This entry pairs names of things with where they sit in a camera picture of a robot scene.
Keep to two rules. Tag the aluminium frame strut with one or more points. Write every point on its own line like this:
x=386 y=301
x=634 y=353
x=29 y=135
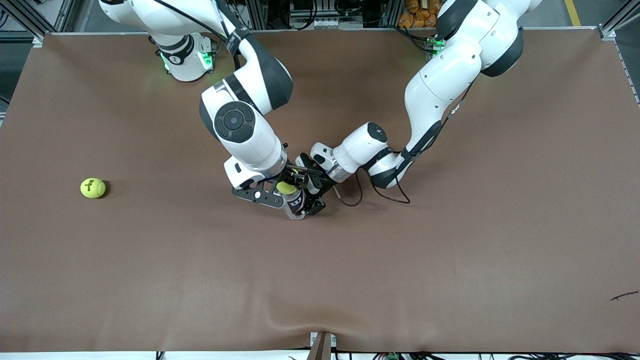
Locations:
x=65 y=15

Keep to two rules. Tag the aluminium frame rail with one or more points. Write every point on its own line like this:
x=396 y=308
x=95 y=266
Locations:
x=607 y=32

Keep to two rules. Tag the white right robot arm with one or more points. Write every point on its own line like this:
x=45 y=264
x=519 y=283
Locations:
x=245 y=135

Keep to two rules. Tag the green terminal block connector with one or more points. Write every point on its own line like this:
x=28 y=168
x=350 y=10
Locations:
x=393 y=356

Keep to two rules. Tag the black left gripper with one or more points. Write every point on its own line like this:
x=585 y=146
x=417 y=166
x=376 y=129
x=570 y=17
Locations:
x=320 y=183

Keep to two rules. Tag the brown table mat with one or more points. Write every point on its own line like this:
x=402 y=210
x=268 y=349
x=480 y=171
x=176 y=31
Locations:
x=320 y=280

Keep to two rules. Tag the yellow tennis ball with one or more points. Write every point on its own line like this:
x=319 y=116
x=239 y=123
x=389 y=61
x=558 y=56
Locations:
x=93 y=188
x=286 y=187

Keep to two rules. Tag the orange packets pile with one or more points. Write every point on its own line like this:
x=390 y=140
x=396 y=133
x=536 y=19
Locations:
x=417 y=15

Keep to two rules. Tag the aluminium camera post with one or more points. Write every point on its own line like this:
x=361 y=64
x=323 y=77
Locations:
x=321 y=346

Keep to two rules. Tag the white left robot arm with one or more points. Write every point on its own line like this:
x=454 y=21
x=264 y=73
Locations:
x=440 y=85

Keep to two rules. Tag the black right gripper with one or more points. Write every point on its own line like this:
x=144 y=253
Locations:
x=288 y=176

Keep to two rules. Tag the white power strip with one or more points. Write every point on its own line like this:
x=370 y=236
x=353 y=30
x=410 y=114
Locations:
x=325 y=23

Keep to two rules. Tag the clear Wilson tennis ball can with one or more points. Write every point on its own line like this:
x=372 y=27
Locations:
x=295 y=204

